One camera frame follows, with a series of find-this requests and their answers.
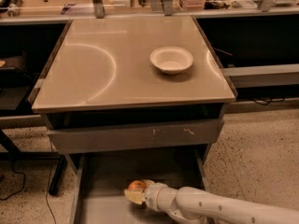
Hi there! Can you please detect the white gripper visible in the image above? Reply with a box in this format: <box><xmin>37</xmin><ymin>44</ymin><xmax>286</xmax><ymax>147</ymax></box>
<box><xmin>124</xmin><ymin>179</ymin><xmax>168</xmax><ymax>212</ymax></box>

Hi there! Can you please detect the orange fruit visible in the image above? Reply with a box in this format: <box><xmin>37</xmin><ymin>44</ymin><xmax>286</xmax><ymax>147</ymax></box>
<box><xmin>128</xmin><ymin>180</ymin><xmax>147</xmax><ymax>191</ymax></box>

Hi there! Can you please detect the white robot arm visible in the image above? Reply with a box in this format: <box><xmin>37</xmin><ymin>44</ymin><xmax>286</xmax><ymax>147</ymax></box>
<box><xmin>124</xmin><ymin>179</ymin><xmax>299</xmax><ymax>224</ymax></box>

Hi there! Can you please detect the open grey middle drawer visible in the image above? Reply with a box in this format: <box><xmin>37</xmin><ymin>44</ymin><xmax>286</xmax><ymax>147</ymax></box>
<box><xmin>69</xmin><ymin>147</ymin><xmax>208</xmax><ymax>224</ymax></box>

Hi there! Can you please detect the grey top drawer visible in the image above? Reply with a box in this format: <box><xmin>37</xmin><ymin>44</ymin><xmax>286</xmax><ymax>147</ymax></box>
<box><xmin>48</xmin><ymin>119</ymin><xmax>224</xmax><ymax>154</ymax></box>

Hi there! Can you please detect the grey drawer cabinet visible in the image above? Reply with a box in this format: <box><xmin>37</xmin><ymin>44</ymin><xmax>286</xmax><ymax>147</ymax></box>
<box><xmin>28</xmin><ymin>15</ymin><xmax>239</xmax><ymax>224</ymax></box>

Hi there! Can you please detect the black table leg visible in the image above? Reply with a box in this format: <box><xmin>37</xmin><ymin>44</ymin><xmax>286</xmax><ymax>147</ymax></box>
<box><xmin>48</xmin><ymin>155</ymin><xmax>66</xmax><ymax>196</ymax></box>

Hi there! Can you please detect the white paper bowl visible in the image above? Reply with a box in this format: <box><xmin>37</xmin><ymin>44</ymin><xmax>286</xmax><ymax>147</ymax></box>
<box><xmin>149</xmin><ymin>47</ymin><xmax>193</xmax><ymax>75</ymax></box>

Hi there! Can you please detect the tool on left bench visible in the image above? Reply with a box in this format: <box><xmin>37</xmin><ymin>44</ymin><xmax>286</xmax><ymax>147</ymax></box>
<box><xmin>0</xmin><ymin>0</ymin><xmax>22</xmax><ymax>17</ymax></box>

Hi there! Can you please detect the black floor cable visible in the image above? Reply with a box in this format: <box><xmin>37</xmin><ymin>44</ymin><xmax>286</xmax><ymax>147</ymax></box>
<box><xmin>0</xmin><ymin>159</ymin><xmax>27</xmax><ymax>202</ymax></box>

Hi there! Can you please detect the grey metal post left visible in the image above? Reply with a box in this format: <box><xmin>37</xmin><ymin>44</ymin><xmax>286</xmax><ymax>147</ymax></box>
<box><xmin>93</xmin><ymin>0</ymin><xmax>105</xmax><ymax>19</ymax></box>

